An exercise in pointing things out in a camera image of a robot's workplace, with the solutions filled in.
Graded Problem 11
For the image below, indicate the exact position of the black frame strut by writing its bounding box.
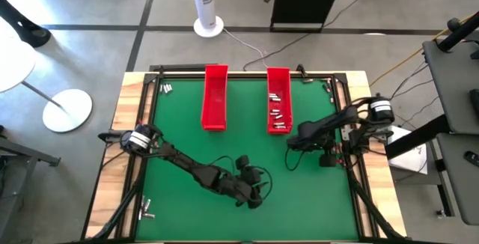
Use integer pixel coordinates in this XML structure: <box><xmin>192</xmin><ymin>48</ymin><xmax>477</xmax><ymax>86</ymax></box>
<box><xmin>84</xmin><ymin>153</ymin><xmax>149</xmax><ymax>243</ymax></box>
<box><xmin>346</xmin><ymin>157</ymin><xmax>407</xmax><ymax>243</ymax></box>

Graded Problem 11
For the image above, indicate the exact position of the black pole stand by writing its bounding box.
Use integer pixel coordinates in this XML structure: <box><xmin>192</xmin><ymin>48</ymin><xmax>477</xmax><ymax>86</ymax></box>
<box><xmin>435</xmin><ymin>10</ymin><xmax>479</xmax><ymax>53</ymax></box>

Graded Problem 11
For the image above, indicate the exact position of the black diagonal beam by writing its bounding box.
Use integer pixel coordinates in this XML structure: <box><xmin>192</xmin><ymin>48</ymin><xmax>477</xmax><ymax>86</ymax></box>
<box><xmin>385</xmin><ymin>114</ymin><xmax>450</xmax><ymax>161</ymax></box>

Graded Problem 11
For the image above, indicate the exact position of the white round pedestal table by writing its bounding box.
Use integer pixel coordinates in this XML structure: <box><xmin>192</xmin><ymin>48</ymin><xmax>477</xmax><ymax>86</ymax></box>
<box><xmin>0</xmin><ymin>30</ymin><xmax>94</xmax><ymax>134</ymax></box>

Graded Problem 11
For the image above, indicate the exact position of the green table mat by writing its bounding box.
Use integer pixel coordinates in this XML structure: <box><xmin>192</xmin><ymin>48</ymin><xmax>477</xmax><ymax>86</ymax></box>
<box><xmin>135</xmin><ymin>79</ymin><xmax>360</xmax><ymax>242</ymax></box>

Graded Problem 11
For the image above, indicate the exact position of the black clamp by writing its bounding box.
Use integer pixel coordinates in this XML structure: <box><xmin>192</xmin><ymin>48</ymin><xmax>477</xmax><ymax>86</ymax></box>
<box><xmin>295</xmin><ymin>64</ymin><xmax>311</xmax><ymax>79</ymax></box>

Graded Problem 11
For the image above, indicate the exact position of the white paper sheet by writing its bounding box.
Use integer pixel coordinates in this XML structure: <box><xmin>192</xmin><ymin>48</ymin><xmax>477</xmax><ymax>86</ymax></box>
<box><xmin>388</xmin><ymin>126</ymin><xmax>430</xmax><ymax>176</ymax></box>

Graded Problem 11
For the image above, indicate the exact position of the grey metal cart frame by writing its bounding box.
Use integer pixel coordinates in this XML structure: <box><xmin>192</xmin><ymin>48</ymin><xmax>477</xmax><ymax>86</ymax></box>
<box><xmin>0</xmin><ymin>123</ymin><xmax>62</xmax><ymax>244</ymax></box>

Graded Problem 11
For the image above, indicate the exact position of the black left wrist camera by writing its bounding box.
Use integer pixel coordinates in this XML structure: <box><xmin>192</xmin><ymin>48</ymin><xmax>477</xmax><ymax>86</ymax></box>
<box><xmin>245</xmin><ymin>167</ymin><xmax>263</xmax><ymax>186</ymax></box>

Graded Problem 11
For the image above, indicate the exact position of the yellow floor cable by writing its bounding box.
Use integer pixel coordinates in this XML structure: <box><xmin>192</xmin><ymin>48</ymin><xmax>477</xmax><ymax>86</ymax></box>
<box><xmin>369</xmin><ymin>13</ymin><xmax>475</xmax><ymax>88</ymax></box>

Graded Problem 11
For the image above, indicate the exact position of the black left camera cable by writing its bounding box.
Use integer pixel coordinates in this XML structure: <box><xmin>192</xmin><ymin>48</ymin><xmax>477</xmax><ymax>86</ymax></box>
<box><xmin>257</xmin><ymin>166</ymin><xmax>274</xmax><ymax>201</ymax></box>

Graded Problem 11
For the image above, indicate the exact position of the black flat bar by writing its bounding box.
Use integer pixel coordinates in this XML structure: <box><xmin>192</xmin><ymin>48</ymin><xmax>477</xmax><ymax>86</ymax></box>
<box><xmin>149</xmin><ymin>63</ymin><xmax>207</xmax><ymax>73</ymax></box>

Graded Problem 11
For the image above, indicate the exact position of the red plastic bin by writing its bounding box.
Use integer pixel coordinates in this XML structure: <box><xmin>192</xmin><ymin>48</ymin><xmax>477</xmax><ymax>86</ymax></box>
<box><xmin>201</xmin><ymin>64</ymin><xmax>229</xmax><ymax>132</ymax></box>
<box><xmin>265</xmin><ymin>66</ymin><xmax>293</xmax><ymax>135</ymax></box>

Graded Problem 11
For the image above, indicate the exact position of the black remote control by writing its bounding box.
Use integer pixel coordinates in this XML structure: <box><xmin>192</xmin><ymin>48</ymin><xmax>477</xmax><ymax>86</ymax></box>
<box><xmin>463</xmin><ymin>150</ymin><xmax>479</xmax><ymax>168</ymax></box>

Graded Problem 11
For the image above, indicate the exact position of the black right camera cable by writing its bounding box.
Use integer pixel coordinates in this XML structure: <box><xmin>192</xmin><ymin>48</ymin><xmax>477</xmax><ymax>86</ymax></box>
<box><xmin>284</xmin><ymin>147</ymin><xmax>301</xmax><ymax>172</ymax></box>

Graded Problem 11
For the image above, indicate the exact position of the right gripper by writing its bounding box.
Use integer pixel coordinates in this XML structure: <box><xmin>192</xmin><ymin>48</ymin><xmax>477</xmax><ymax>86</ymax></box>
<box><xmin>287</xmin><ymin>134</ymin><xmax>338</xmax><ymax>168</ymax></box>

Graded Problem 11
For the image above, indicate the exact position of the black flat device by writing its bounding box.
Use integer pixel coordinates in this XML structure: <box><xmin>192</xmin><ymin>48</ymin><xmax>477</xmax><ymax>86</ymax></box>
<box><xmin>469</xmin><ymin>88</ymin><xmax>479</xmax><ymax>122</ymax></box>

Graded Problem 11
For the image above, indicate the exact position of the black aluminium table frame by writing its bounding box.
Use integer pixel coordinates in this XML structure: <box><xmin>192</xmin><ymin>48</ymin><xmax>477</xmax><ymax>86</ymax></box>
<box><xmin>115</xmin><ymin>70</ymin><xmax>379</xmax><ymax>244</ymax></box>

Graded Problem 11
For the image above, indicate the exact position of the black floor cable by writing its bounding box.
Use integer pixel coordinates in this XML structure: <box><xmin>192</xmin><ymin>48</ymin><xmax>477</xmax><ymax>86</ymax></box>
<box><xmin>242</xmin><ymin>0</ymin><xmax>368</xmax><ymax>73</ymax></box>
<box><xmin>388</xmin><ymin>63</ymin><xmax>430</xmax><ymax>101</ymax></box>
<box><xmin>392</xmin><ymin>79</ymin><xmax>435</xmax><ymax>99</ymax></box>
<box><xmin>398</xmin><ymin>96</ymin><xmax>441</xmax><ymax>129</ymax></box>

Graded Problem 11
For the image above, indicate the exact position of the tall black cabinet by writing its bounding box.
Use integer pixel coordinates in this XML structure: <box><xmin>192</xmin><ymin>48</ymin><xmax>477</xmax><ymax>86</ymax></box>
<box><xmin>268</xmin><ymin>0</ymin><xmax>348</xmax><ymax>34</ymax></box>

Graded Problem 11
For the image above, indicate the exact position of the grey workbench top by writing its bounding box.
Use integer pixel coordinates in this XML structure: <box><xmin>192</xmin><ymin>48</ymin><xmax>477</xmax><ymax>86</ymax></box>
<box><xmin>421</xmin><ymin>29</ymin><xmax>479</xmax><ymax>135</ymax></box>
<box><xmin>435</xmin><ymin>132</ymin><xmax>479</xmax><ymax>227</ymax></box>

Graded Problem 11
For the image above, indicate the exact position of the black camera cable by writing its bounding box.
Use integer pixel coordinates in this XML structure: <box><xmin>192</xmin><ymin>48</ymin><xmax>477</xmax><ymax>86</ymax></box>
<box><xmin>284</xmin><ymin>147</ymin><xmax>301</xmax><ymax>172</ymax></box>
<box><xmin>257</xmin><ymin>166</ymin><xmax>274</xmax><ymax>201</ymax></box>

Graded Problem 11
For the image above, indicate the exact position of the black clamp handle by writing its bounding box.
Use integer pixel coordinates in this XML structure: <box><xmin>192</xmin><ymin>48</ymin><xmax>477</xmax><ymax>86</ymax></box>
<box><xmin>97</xmin><ymin>132</ymin><xmax>123</xmax><ymax>143</ymax></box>

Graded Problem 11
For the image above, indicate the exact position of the black curved stand leg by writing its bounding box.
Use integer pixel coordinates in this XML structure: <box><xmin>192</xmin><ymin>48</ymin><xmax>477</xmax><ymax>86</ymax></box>
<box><xmin>0</xmin><ymin>0</ymin><xmax>53</xmax><ymax>49</ymax></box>

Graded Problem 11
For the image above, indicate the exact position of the white power cable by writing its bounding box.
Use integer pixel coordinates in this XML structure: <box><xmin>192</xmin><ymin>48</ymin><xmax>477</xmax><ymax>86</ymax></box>
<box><xmin>222</xmin><ymin>28</ymin><xmax>275</xmax><ymax>72</ymax></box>

